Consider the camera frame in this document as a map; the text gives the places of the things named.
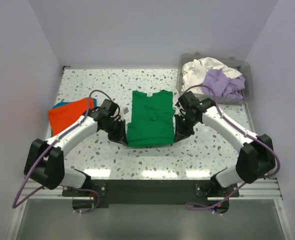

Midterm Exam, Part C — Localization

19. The green t shirt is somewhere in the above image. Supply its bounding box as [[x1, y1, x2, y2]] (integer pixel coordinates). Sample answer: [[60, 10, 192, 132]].
[[126, 90, 175, 148]]

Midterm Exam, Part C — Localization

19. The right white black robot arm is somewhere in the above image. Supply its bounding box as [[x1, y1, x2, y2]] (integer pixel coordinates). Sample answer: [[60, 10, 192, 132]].
[[174, 91, 277, 192]]

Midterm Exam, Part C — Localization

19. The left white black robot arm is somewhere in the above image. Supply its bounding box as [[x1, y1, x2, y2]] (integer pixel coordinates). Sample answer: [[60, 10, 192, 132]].
[[23, 99, 128, 190]]

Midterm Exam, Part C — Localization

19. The white crumpled t shirt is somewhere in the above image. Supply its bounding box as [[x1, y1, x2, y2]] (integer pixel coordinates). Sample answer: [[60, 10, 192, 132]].
[[181, 57, 243, 91]]

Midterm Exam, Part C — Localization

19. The lavender crumpled t shirt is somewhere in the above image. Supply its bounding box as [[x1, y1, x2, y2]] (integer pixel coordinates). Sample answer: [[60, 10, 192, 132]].
[[201, 69, 246, 100]]

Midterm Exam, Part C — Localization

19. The folded orange t shirt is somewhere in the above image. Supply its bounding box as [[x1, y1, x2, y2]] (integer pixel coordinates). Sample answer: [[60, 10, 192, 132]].
[[48, 97, 96, 137]]

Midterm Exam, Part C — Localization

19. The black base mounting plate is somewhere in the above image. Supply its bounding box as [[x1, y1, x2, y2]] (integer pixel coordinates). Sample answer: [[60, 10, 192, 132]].
[[62, 179, 240, 213]]

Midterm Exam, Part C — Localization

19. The folded blue t shirt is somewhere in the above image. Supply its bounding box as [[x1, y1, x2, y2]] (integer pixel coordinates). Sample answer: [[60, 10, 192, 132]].
[[49, 97, 98, 141]]

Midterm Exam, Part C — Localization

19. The clear plastic bin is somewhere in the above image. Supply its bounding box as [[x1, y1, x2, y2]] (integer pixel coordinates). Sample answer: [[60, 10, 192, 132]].
[[176, 53, 253, 105]]

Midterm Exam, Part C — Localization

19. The aluminium frame rail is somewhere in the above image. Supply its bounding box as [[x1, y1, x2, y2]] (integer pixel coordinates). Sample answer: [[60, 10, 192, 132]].
[[28, 179, 282, 200]]

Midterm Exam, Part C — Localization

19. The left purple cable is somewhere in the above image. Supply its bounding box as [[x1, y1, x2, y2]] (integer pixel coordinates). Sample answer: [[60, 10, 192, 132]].
[[11, 89, 113, 215]]

